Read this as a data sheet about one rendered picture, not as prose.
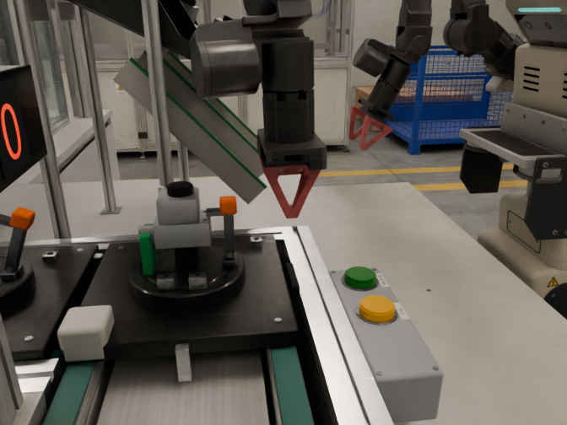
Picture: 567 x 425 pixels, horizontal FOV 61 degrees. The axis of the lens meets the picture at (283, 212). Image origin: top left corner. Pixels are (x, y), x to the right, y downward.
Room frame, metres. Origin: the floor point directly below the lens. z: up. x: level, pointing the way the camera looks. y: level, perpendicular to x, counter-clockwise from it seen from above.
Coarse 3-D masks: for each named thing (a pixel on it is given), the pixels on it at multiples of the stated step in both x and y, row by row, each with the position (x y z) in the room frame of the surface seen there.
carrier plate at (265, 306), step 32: (128, 256) 0.58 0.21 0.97; (256, 256) 0.58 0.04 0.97; (96, 288) 0.50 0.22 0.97; (128, 288) 0.50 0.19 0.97; (256, 288) 0.50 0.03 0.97; (128, 320) 0.43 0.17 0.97; (160, 320) 0.43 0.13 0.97; (192, 320) 0.43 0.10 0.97; (224, 320) 0.43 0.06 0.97; (256, 320) 0.43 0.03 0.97; (288, 320) 0.43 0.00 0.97; (128, 352) 0.40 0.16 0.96; (160, 352) 0.40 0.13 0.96; (192, 352) 0.40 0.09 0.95
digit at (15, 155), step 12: (0, 84) 0.32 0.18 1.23; (12, 84) 0.34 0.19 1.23; (0, 96) 0.32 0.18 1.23; (12, 96) 0.34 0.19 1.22; (0, 108) 0.31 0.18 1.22; (12, 108) 0.33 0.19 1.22; (0, 120) 0.31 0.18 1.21; (12, 120) 0.33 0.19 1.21; (0, 132) 0.31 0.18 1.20; (12, 132) 0.32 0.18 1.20; (24, 132) 0.34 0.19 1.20; (0, 144) 0.30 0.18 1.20; (12, 144) 0.32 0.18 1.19; (24, 144) 0.34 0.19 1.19; (0, 156) 0.30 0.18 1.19; (12, 156) 0.32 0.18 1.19; (24, 156) 0.34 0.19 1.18; (12, 168) 0.31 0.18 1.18
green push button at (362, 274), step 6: (348, 270) 0.54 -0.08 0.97; (354, 270) 0.54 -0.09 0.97; (360, 270) 0.54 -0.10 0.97; (366, 270) 0.54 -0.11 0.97; (348, 276) 0.53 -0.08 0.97; (354, 276) 0.53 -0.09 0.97; (360, 276) 0.53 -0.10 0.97; (366, 276) 0.53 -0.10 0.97; (372, 276) 0.53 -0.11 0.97; (348, 282) 0.52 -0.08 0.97; (354, 282) 0.52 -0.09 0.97; (360, 282) 0.51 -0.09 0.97; (366, 282) 0.51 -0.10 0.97; (372, 282) 0.52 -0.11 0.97
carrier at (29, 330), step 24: (0, 264) 0.52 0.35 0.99; (24, 264) 0.52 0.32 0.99; (48, 264) 0.56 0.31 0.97; (72, 264) 0.56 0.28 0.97; (0, 288) 0.47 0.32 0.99; (24, 288) 0.48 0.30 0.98; (48, 288) 0.50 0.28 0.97; (72, 288) 0.50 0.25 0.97; (24, 312) 0.45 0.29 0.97; (48, 312) 0.45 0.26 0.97; (24, 336) 0.41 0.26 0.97; (48, 336) 0.41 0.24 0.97; (24, 360) 0.38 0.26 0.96
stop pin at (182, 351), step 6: (180, 348) 0.39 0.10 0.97; (186, 348) 0.39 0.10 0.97; (180, 354) 0.39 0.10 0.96; (186, 354) 0.39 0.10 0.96; (180, 360) 0.39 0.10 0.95; (186, 360) 0.39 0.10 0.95; (180, 366) 0.39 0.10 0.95; (186, 366) 0.39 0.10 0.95; (180, 372) 0.39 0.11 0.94; (186, 372) 0.39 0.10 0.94; (180, 378) 0.39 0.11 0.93; (186, 378) 0.39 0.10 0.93
